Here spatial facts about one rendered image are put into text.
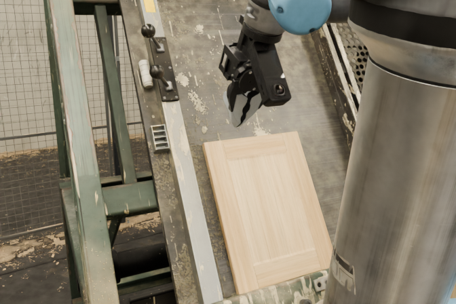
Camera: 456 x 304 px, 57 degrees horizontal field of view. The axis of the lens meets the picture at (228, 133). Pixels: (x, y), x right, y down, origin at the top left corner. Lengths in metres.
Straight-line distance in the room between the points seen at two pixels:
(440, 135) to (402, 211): 0.05
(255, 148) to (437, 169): 0.99
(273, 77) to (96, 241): 0.56
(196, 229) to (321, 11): 0.67
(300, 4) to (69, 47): 0.75
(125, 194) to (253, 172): 0.36
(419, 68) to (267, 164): 1.01
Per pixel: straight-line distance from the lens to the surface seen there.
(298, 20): 0.57
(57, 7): 1.25
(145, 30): 1.12
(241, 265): 1.13
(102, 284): 1.01
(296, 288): 1.16
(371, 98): 0.26
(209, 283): 1.07
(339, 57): 1.48
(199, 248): 1.07
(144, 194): 1.14
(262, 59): 0.71
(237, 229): 1.14
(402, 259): 0.29
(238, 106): 0.78
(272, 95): 0.69
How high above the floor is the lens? 1.54
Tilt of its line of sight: 14 degrees down
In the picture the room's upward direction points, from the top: straight up
